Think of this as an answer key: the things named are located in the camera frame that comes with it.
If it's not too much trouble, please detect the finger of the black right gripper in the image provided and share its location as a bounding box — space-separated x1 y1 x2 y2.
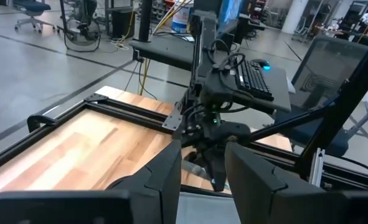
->
200 153 217 185
214 152 232 192

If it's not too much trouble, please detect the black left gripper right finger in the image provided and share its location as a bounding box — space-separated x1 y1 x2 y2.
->
224 141 346 224

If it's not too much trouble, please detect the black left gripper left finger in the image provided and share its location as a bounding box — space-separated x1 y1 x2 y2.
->
106 139 182 224

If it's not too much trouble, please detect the grey cloth napkin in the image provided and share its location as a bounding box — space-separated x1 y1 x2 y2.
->
176 191 243 224

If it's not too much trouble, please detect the black backlit keyboard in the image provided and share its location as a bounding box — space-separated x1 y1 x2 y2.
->
234 58 275 102

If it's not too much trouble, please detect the grey metal mounting plate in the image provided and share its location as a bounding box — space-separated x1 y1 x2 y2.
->
161 101 185 131

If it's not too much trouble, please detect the black keyboard desk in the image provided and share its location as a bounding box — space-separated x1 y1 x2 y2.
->
202 58 293 113

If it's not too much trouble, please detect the black mouse with blue light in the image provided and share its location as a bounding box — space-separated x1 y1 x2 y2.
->
251 58 272 72

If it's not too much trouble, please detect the black standing desk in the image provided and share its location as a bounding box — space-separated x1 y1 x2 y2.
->
129 34 209 72

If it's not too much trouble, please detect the mesh chair with blue seat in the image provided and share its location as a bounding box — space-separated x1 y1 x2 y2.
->
272 33 368 158

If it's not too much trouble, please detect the monitor with blue screen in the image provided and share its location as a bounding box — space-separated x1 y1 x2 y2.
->
217 0 244 34

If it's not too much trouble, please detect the blue and white bucket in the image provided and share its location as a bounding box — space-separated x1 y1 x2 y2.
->
171 0 193 34

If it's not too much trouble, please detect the white round column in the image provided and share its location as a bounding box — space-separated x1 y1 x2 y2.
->
280 0 309 35

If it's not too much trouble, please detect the black desk pole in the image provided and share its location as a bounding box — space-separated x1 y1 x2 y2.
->
138 0 154 43

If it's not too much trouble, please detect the black waste bin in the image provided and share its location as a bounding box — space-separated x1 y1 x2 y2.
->
111 6 137 40

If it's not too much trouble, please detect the black floor fan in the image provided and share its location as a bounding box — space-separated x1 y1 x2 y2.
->
64 15 102 47

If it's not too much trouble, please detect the grey wheeled office chair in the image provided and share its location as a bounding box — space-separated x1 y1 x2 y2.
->
13 0 57 34

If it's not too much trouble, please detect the silver aluminium extrusion post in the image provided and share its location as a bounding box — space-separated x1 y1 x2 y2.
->
308 147 325 187

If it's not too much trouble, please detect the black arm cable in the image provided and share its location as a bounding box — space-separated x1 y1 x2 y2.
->
207 39 247 94

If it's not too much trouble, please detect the black aluminium table frame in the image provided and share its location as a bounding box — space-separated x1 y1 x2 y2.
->
0 29 368 190

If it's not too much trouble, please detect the yellow cable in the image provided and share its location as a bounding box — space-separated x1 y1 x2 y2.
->
139 0 193 96

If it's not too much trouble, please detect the black frame handle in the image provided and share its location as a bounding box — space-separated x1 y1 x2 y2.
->
26 114 59 133

